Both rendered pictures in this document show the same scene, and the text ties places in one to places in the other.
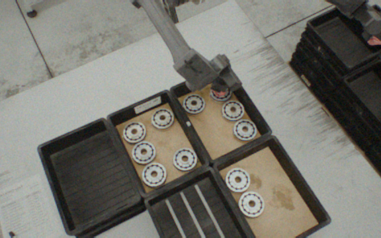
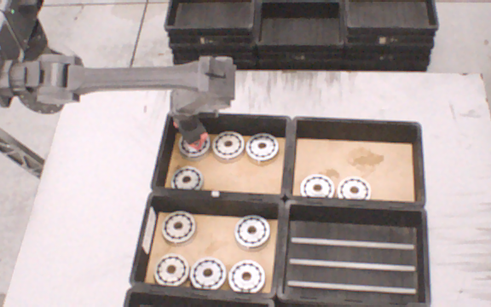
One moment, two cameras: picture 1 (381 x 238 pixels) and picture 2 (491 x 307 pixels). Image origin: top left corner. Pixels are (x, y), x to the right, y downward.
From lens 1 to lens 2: 65 cm
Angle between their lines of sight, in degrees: 25
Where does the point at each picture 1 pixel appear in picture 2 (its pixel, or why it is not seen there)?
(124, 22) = not seen: outside the picture
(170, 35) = (161, 72)
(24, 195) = not seen: outside the picture
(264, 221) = (379, 193)
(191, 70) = (217, 79)
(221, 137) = (252, 178)
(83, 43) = not seen: outside the picture
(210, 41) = (107, 127)
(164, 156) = (228, 256)
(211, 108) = (205, 168)
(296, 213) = (389, 157)
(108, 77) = (52, 275)
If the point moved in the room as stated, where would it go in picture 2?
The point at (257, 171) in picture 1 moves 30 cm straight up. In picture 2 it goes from (319, 166) to (321, 106)
